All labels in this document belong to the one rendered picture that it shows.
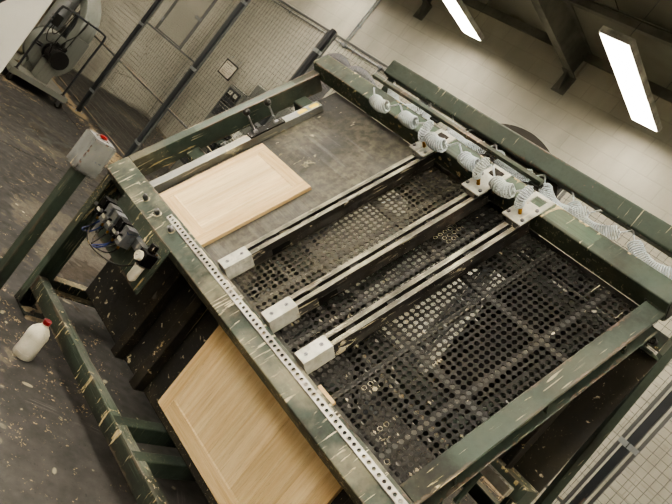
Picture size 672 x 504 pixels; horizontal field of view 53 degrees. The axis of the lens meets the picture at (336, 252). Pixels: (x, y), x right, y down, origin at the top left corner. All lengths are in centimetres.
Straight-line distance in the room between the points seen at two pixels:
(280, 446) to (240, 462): 19
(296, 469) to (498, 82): 690
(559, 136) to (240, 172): 547
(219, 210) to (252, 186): 20
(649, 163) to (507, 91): 196
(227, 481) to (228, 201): 119
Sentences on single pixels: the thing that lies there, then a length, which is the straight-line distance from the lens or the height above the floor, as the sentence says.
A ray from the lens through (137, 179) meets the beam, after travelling 332.
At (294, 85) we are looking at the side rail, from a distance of 370.
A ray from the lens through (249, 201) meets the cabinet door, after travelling 305.
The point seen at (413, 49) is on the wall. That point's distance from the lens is 969.
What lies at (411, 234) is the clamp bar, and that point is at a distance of 270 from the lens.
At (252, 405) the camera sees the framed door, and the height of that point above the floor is 59.
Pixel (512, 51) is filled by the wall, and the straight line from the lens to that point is 899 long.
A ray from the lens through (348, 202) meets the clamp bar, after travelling 288.
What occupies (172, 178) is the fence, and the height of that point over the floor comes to 98.
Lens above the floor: 153
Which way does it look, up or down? 6 degrees down
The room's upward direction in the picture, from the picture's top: 39 degrees clockwise
